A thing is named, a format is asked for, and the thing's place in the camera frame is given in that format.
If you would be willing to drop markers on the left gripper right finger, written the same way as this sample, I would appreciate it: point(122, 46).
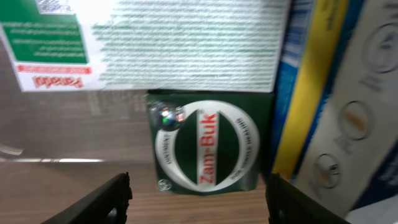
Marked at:
point(287, 205)

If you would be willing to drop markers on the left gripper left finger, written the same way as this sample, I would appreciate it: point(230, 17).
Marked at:
point(106, 204)

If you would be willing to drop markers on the small green square box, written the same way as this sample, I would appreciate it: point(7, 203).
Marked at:
point(208, 143)

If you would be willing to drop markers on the white plaster box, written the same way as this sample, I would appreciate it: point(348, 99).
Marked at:
point(351, 161)

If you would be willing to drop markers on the blue VapoDrops lozenge box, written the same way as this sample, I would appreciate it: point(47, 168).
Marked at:
point(315, 40)

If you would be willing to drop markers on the white green medicine box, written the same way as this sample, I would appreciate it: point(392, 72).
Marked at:
point(144, 44)

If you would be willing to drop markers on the clear plastic container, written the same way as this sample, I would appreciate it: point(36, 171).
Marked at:
point(83, 125)

